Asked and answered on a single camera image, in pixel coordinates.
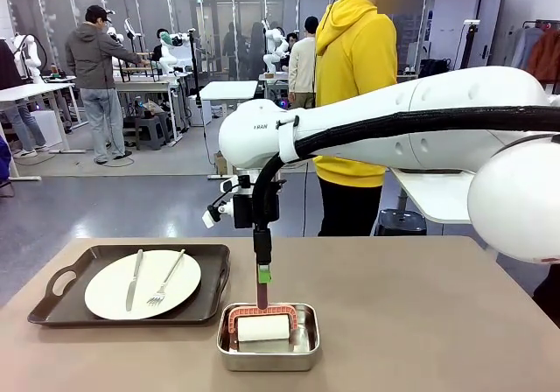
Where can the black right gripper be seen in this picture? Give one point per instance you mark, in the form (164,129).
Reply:
(243,210)

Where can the pink lint roller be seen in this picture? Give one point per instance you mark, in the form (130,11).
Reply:
(264,328)

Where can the white round plate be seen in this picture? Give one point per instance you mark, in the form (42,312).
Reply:
(109,296)

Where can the dark brown serving tray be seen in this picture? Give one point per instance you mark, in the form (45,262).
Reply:
(65,309)

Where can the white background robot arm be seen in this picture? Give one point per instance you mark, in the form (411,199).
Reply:
(30,55)
(168,53)
(273,48)

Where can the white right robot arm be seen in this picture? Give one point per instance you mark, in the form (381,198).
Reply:
(350,121)

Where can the cardboard box on floor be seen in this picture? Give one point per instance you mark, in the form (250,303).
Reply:
(220,163)

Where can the silver fork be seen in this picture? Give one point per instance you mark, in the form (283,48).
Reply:
(164,284)

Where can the rectangular metal tray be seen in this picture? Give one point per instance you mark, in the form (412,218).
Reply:
(269,359)

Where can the silver table knife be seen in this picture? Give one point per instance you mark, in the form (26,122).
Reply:
(132,284)

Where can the black round stool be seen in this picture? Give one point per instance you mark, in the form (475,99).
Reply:
(400,223)

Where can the white standing desk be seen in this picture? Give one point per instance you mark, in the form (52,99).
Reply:
(227,90)

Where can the grey plastic stool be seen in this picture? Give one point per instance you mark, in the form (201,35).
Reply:
(151,129)

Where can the white side table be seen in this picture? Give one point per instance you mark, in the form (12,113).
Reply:
(433,195)

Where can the person in cream sweater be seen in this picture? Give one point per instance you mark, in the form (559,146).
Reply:
(302,66)

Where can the long white workbench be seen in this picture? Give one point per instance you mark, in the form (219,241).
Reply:
(144,85)

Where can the person in yellow hoodie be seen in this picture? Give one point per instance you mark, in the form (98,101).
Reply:
(350,51)

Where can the person in grey hoodie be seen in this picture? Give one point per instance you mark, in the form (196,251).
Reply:
(94,59)

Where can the clothes rack with garments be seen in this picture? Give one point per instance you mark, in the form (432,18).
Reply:
(542,51)

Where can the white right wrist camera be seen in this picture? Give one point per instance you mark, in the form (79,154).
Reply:
(227,185)

